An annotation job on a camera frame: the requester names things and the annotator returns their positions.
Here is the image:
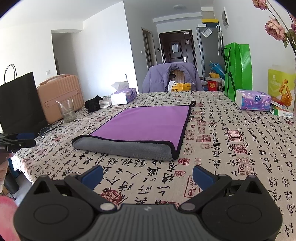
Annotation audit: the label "red gift box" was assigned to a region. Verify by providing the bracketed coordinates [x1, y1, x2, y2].
[207, 80, 219, 91]

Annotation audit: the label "yellow cardboard parcel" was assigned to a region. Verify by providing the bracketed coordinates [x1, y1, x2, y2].
[168, 83, 191, 92]

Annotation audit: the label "black paper shopping bag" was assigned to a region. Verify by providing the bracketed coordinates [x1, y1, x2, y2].
[1, 72, 48, 137]

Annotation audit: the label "white folded umbrella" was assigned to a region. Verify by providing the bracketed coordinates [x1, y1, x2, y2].
[216, 25, 223, 56]

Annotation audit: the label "clear drinking glass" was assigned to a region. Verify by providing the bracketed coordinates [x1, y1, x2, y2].
[55, 99, 76, 123]

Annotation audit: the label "black-framed eyeglasses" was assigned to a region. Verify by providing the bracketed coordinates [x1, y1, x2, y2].
[39, 120, 63, 137]

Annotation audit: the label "blue plastic bag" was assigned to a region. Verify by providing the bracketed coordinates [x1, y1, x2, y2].
[209, 61, 225, 76]

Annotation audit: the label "pink hard-shell suitcase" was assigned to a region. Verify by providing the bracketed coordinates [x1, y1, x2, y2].
[37, 74, 84, 124]

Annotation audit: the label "purple and grey towel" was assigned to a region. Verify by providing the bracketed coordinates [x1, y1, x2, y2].
[72, 100, 196, 161]

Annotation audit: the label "grey refrigerator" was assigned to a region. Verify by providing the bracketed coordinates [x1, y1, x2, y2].
[196, 23, 224, 77]

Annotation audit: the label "open purple tissue box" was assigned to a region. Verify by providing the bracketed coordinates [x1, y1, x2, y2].
[110, 81, 137, 105]

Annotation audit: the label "small white flat box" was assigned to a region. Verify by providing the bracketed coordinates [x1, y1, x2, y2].
[99, 98, 112, 108]

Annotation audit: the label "purple puffer jacket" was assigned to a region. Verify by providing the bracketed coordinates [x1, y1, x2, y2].
[142, 62, 203, 93]

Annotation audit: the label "purple tissue pack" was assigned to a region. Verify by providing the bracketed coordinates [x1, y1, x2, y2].
[235, 89, 271, 111]

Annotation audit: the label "dark brown entrance door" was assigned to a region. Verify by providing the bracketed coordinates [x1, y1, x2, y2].
[159, 30, 197, 67]

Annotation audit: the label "yellow-green gift box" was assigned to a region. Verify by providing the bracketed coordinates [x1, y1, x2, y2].
[267, 65, 295, 111]

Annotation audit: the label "green and white flat box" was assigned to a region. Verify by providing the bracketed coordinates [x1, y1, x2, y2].
[270, 100, 293, 118]

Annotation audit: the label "dried pink flowers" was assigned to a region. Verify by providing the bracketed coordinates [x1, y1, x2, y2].
[252, 0, 295, 55]

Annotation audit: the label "green paper shopping bag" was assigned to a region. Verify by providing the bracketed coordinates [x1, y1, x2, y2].
[223, 42, 252, 101]

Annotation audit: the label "black cloth bundle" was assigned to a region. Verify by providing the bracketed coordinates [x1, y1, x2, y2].
[84, 95, 103, 113]

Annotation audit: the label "wooden chair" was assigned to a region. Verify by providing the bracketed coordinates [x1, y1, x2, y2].
[168, 69, 185, 85]

